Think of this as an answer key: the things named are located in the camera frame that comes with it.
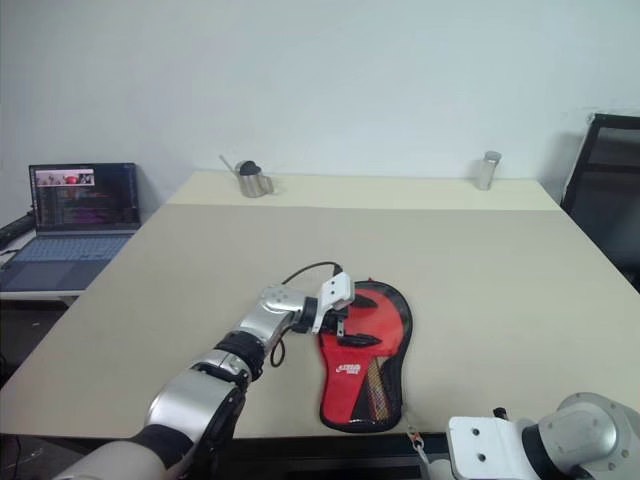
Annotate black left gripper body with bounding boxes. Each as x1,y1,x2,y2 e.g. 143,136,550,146
322,305,352,347

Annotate red black paddle case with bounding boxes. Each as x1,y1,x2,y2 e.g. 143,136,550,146
317,277,429,464

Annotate black crossbar under table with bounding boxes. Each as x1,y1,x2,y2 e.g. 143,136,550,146
285,464,422,480

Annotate steel pitcher with long spout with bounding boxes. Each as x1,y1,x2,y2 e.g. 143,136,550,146
218,153,278,198

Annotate open grey laptop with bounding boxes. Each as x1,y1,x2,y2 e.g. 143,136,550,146
0,161,143,293

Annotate white side table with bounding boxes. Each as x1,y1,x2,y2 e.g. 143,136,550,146
0,288,82,309

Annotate black power strip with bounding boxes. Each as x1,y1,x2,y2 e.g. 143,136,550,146
0,209,37,250

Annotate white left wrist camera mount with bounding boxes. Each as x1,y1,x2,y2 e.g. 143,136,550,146
311,272,358,336

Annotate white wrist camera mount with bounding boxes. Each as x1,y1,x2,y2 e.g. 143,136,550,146
446,414,532,480
311,272,358,336

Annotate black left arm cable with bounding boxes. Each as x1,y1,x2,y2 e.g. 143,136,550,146
268,260,344,370

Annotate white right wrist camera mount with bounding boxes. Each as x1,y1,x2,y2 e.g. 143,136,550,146
446,414,532,480

